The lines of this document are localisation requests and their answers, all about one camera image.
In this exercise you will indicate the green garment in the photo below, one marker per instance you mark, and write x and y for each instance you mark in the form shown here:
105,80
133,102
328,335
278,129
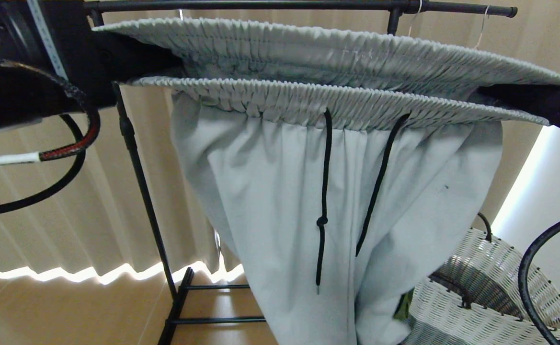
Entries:
404,306

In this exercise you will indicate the white laundry basket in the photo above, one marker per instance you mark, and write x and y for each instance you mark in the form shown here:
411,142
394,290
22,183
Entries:
490,258

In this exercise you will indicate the beige curtain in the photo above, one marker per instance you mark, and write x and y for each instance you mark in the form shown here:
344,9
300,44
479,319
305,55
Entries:
21,239

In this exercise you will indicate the pale grey shorts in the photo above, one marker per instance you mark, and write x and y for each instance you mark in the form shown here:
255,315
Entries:
280,191

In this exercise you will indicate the black clothes rack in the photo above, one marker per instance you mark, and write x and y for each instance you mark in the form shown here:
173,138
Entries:
260,5

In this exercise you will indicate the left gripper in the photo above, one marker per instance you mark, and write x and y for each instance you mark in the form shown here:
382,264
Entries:
78,48

